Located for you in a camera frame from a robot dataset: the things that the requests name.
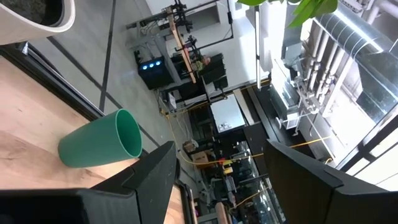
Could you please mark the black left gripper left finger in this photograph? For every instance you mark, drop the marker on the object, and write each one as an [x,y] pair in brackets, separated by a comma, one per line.
[149,186]

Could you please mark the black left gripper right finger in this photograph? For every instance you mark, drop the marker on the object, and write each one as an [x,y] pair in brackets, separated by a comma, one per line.
[311,193]

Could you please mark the green plastic cup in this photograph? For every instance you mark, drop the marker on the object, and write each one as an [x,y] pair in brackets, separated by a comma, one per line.
[93,146]

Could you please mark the cardboard box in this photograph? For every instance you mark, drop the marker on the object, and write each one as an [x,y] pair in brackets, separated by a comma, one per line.
[200,157]

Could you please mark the white cabinet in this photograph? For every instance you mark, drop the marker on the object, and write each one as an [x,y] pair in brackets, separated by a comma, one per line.
[227,113]

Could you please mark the black computer tower blue lights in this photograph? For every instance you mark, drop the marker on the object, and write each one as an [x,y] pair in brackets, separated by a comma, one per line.
[155,77]

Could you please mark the white pipe cluster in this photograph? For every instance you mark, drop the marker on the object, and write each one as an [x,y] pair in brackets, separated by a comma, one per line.
[323,62]

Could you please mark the background robot workstation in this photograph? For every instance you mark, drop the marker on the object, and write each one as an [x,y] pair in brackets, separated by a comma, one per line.
[182,46]

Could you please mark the white ceiling light strip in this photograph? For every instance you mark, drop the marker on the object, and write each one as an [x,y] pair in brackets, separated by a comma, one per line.
[257,46]

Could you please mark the green leafy plant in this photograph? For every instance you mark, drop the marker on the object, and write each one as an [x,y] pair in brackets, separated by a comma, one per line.
[314,9]

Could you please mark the white plant pot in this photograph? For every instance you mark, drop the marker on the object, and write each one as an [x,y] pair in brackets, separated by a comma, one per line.
[18,34]

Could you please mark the silver ventilation duct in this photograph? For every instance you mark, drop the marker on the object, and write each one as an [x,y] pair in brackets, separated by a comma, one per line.
[351,34]

